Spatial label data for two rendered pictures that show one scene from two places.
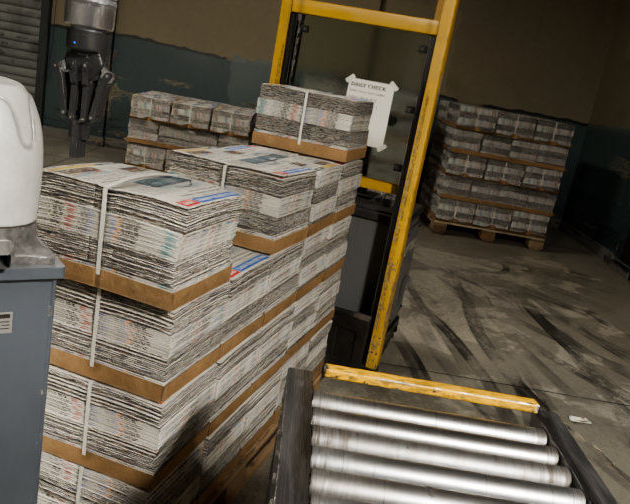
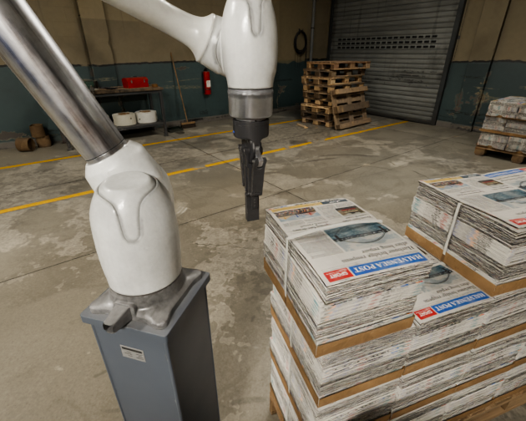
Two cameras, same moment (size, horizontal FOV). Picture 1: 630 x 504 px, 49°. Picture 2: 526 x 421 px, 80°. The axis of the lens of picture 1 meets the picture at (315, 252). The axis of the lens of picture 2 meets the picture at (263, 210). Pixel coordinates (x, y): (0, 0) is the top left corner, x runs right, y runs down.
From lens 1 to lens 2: 0.96 m
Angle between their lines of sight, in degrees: 52
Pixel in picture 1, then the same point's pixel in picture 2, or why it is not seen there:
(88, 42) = (240, 131)
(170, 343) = (322, 374)
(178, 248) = (320, 314)
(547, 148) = not seen: outside the picture
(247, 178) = (479, 220)
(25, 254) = (144, 317)
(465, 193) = not seen: outside the picture
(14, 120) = (117, 221)
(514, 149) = not seen: outside the picture
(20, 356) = (155, 377)
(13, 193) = (126, 275)
